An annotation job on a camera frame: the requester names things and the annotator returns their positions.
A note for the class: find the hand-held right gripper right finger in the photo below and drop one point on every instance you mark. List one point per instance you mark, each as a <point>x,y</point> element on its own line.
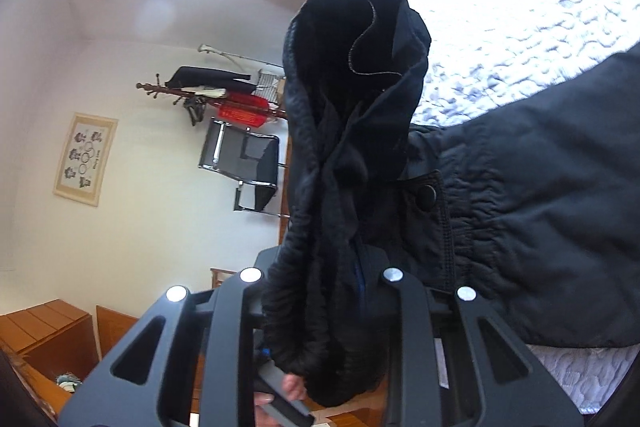
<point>405,307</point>

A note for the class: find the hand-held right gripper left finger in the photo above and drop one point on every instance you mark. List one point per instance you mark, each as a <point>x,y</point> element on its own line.
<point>235,307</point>

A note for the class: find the black quilted pants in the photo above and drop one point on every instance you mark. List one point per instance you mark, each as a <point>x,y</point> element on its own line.
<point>525,187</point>

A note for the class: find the person's left hand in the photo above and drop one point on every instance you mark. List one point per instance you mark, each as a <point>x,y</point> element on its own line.
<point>295,388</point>

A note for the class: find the small wooden rack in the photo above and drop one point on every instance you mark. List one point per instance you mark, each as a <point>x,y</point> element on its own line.
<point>216,278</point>

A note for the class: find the black chrome folding chair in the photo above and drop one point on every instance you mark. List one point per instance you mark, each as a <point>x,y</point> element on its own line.
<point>235,152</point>

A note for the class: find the wooden cabinet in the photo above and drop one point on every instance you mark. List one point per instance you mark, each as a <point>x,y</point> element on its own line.
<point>45,332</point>

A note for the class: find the red hanging bag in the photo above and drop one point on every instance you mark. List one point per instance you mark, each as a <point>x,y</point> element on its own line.
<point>242,109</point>

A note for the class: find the black hanging garment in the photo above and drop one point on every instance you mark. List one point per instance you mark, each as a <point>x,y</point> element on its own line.
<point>200,76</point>

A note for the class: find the wooden coat rack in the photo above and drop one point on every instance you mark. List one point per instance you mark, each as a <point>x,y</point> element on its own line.
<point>150,86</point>

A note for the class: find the quilted lavender mattress pad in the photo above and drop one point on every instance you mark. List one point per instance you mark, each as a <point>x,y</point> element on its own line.
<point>525,32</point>

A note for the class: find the framed wall poster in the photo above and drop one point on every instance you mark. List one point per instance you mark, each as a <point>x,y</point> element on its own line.
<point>85,157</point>

